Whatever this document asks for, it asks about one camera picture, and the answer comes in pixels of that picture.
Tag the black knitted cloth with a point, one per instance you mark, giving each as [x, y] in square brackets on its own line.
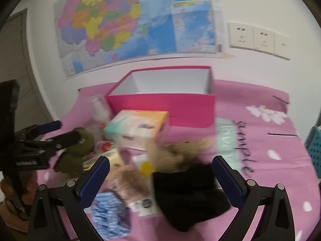
[185, 195]

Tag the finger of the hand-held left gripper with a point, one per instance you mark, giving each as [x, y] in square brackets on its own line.
[50, 126]
[65, 138]

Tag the grey door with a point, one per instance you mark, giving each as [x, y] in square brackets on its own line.
[17, 55]

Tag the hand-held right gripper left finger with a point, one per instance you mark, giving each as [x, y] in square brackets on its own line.
[95, 178]

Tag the pink printed blanket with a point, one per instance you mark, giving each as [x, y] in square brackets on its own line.
[263, 155]

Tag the pastel tissue box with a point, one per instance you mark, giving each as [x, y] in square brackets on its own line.
[135, 128]

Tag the colourful wall map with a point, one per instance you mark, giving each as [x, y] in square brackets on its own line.
[112, 30]

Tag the teal plastic basket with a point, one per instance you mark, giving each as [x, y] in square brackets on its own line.
[314, 150]

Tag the green plush toy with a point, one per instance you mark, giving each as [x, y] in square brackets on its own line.
[75, 155]

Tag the pink cardboard box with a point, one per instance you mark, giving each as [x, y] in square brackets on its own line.
[160, 108]

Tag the person's left hand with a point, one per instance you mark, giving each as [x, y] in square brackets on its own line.
[6, 193]

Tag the beige tape strip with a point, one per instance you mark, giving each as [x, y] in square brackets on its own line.
[225, 55]

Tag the blue striped cloth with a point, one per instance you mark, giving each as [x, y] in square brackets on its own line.
[107, 213]

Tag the beige fluffy toy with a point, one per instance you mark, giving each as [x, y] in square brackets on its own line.
[175, 150]

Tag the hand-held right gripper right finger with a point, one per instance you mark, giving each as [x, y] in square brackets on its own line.
[228, 180]

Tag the white wall outlet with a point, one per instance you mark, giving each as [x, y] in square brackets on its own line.
[283, 45]
[240, 35]
[263, 39]

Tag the white packet with yellow print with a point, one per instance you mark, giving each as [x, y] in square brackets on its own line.
[146, 205]

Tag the clear plastic bottle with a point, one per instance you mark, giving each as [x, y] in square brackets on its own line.
[99, 110]

